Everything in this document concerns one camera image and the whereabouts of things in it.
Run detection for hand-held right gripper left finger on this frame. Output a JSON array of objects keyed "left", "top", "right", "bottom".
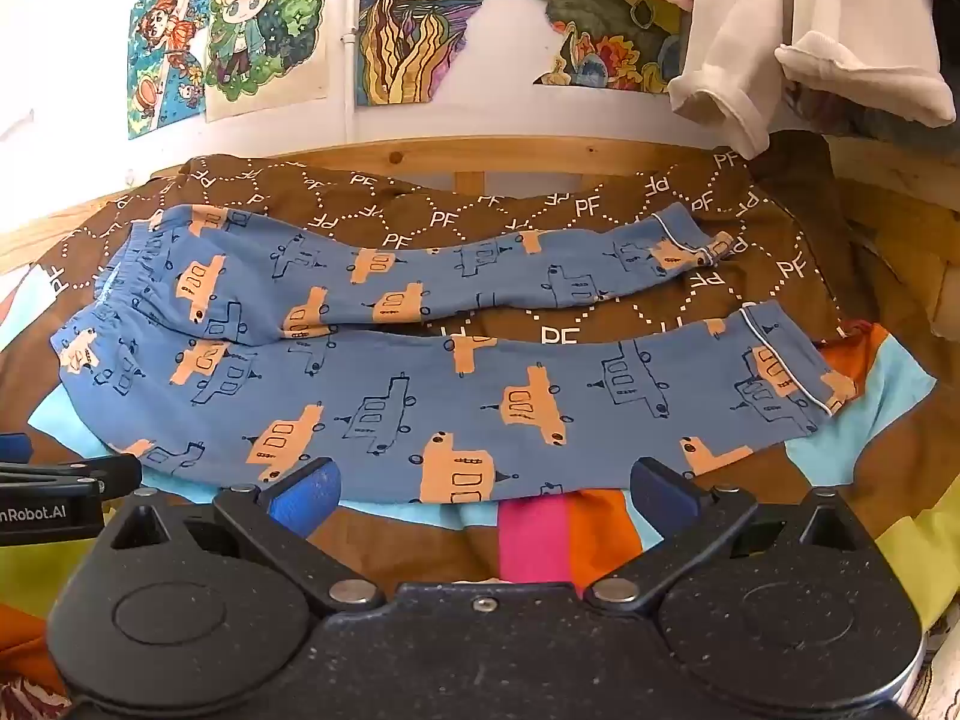
[{"left": 96, "top": 456, "right": 386, "bottom": 616}]

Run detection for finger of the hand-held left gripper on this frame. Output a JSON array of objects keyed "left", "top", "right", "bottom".
[{"left": 0, "top": 453, "right": 143, "bottom": 502}]

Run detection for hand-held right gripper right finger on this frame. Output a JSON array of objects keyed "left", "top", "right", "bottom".
[{"left": 583, "top": 456, "right": 877, "bottom": 614}]

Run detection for blue car print pants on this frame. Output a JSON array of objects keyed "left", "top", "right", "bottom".
[{"left": 49, "top": 202, "right": 857, "bottom": 505}]

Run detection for colourful patchwork bed sheet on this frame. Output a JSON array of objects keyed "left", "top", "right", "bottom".
[{"left": 0, "top": 262, "right": 960, "bottom": 720}]

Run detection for brown patterned blanket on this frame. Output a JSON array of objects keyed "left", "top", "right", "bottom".
[{"left": 0, "top": 151, "right": 860, "bottom": 428}]

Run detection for white hanging garment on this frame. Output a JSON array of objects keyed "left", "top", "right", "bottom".
[{"left": 666, "top": 0, "right": 958, "bottom": 160}]

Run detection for blue cartoon figure wall poster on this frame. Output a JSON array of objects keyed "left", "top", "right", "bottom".
[{"left": 126, "top": 0, "right": 212, "bottom": 140}]

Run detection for white wall pipe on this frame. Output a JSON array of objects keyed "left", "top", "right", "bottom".
[{"left": 341, "top": 0, "right": 362, "bottom": 145}]

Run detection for blond cartoon figure wall poster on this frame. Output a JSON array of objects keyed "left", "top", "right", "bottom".
[{"left": 201, "top": 0, "right": 332, "bottom": 123}]

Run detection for swirly seaweed wall poster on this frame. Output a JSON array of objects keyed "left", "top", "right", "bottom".
[{"left": 355, "top": 0, "right": 520, "bottom": 108}]

